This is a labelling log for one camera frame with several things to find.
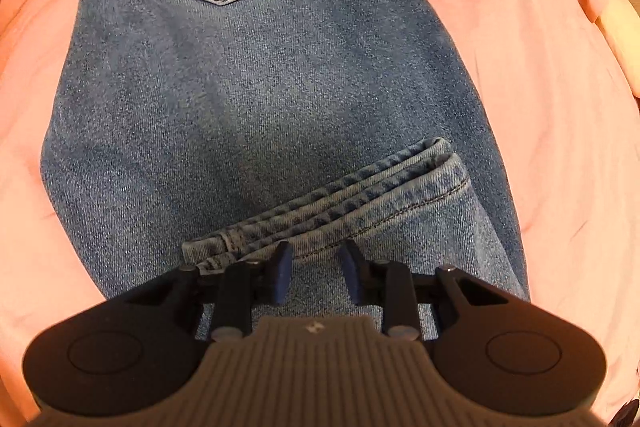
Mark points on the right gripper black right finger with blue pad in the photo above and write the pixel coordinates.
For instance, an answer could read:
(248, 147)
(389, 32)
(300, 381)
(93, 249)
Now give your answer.
(494, 348)

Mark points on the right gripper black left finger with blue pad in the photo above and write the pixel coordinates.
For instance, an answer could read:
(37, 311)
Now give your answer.
(138, 348)

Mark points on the blue denim jeans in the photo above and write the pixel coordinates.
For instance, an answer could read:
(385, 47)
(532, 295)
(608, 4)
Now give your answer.
(211, 131)

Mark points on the orange bed sheet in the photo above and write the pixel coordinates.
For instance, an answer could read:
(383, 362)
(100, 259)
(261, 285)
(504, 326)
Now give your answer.
(565, 119)

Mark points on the yellow pillow insert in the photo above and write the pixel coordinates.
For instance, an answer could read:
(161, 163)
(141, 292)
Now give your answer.
(619, 23)

